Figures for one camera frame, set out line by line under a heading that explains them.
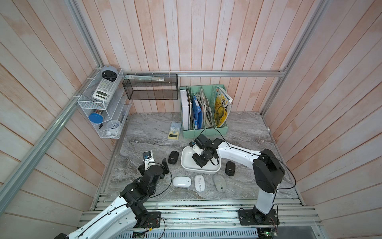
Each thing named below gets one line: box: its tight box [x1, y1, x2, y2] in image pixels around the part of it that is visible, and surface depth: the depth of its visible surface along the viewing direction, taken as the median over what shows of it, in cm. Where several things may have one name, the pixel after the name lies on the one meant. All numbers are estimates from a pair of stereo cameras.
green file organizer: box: [179, 84, 229, 138], surface depth 103 cm
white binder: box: [180, 89, 190, 130], surface depth 97 cm
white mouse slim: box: [194, 174, 206, 193], surface depth 85 cm
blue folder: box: [191, 95, 203, 130], surface depth 99 cm
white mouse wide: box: [172, 176, 192, 188], surface depth 86 cm
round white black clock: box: [100, 65, 118, 82], surface depth 83 cm
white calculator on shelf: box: [92, 78, 117, 102], surface depth 79 cm
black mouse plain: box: [168, 150, 180, 165], surface depth 96 cm
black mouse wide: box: [224, 160, 236, 177], surface depth 90 cm
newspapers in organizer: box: [195, 87, 215, 129], surface depth 101 cm
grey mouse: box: [212, 173, 227, 193], surface depth 85 cm
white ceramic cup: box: [106, 119, 121, 137], surface depth 93 cm
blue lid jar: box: [88, 113, 104, 124], surface depth 79 cm
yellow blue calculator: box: [167, 121, 182, 140], surface depth 110 cm
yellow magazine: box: [213, 86, 233, 128], surface depth 103 cm
